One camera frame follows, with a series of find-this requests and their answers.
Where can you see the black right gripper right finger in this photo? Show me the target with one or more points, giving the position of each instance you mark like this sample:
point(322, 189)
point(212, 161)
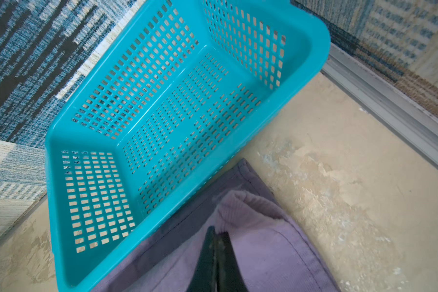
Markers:
point(229, 278)

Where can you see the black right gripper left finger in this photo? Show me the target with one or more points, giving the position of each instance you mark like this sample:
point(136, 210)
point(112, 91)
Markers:
point(205, 275)

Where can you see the purple trousers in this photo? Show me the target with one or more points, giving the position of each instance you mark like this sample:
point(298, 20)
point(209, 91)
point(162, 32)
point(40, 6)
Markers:
point(273, 252)

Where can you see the teal plastic basket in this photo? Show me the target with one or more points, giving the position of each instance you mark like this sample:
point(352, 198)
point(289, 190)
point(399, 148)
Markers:
point(185, 86)

